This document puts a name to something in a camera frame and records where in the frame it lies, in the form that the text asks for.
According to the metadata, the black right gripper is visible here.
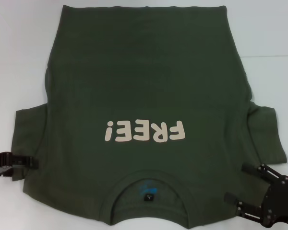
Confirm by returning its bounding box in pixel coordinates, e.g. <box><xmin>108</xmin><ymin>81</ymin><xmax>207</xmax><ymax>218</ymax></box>
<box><xmin>224</xmin><ymin>163</ymin><xmax>288</xmax><ymax>228</ymax></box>

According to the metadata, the dark green FREE! t-shirt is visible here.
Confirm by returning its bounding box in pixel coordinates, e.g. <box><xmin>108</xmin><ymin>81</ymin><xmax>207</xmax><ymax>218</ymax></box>
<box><xmin>11</xmin><ymin>4</ymin><xmax>288</xmax><ymax>227</ymax></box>

